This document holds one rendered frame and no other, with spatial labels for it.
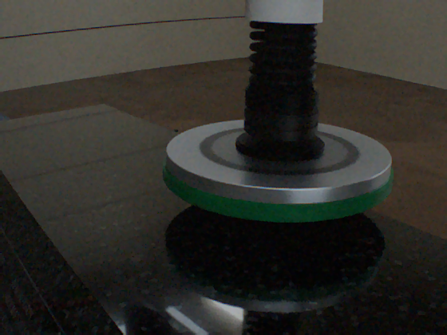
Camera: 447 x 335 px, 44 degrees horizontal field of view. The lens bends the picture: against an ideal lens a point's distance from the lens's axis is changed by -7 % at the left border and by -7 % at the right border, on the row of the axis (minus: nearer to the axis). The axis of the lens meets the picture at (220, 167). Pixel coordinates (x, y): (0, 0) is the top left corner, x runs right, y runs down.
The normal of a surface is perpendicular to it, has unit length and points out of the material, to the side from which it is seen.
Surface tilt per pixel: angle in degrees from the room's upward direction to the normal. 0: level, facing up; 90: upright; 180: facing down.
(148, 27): 90
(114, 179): 0
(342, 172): 0
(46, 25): 90
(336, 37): 90
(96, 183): 0
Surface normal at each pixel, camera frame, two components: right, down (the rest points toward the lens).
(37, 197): 0.01, -0.94
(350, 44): -0.78, 0.20
